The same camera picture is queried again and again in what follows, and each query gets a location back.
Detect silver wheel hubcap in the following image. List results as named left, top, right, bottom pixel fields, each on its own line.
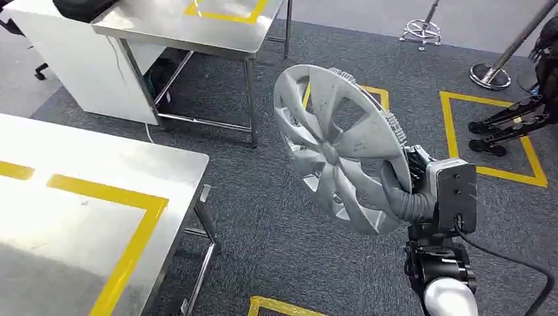
left=273, top=64, right=413, bottom=237

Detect black bag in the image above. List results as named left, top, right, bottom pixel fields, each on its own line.
left=145, top=57, right=180, bottom=108

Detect small yellow table tape outline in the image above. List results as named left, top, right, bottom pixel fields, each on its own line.
left=183, top=0, right=269, bottom=25

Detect steel table beside white cabinet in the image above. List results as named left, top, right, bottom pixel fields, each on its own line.
left=90, top=0, right=293, bottom=148

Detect large yellow table tape outline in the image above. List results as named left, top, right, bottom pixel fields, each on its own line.
left=46, top=173, right=170, bottom=316

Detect steel table with large tape outline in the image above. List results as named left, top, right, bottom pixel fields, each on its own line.
left=0, top=112, right=223, bottom=316

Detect chrome ringed stand base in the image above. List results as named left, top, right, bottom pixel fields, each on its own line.
left=398, top=0, right=442, bottom=52

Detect black robot legs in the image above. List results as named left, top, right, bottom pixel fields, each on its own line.
left=467, top=17, right=558, bottom=158

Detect white cabinet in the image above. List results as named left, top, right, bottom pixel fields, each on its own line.
left=3, top=0, right=167, bottom=127

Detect chrome stanchion with round base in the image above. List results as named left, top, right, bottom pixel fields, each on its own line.
left=469, top=0, right=558, bottom=92

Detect black bulky object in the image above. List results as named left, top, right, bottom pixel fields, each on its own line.
left=52, top=0, right=119, bottom=24

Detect black office chair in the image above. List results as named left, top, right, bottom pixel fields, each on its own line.
left=0, top=16, right=49, bottom=82

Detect short yellow table tape strip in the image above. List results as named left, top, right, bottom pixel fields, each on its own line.
left=0, top=161, right=36, bottom=181

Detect thin white cable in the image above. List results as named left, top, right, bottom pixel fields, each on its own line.
left=105, top=36, right=157, bottom=145

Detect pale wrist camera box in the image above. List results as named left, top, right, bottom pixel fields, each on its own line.
left=426, top=158, right=478, bottom=236

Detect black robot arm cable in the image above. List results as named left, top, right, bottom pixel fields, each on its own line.
left=453, top=215, right=557, bottom=316

